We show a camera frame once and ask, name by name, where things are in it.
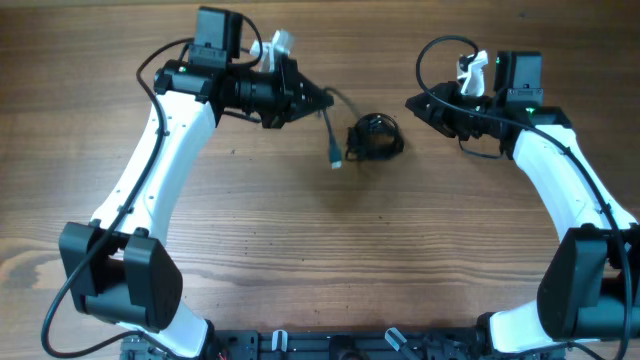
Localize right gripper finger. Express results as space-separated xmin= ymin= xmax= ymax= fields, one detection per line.
xmin=405 ymin=93 xmax=433 ymax=110
xmin=405 ymin=102 xmax=450 ymax=135

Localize black USB cable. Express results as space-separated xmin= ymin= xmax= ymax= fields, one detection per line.
xmin=319 ymin=86 xmax=362 ymax=170

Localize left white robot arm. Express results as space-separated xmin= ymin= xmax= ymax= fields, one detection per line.
xmin=59 ymin=7 xmax=333 ymax=359

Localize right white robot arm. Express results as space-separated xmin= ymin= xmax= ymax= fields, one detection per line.
xmin=406 ymin=51 xmax=639 ymax=355

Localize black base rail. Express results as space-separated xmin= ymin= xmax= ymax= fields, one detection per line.
xmin=119 ymin=327 xmax=566 ymax=360

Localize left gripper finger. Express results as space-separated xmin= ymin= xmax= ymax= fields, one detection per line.
xmin=287 ymin=103 xmax=326 ymax=123
xmin=300 ymin=75 xmax=334 ymax=108

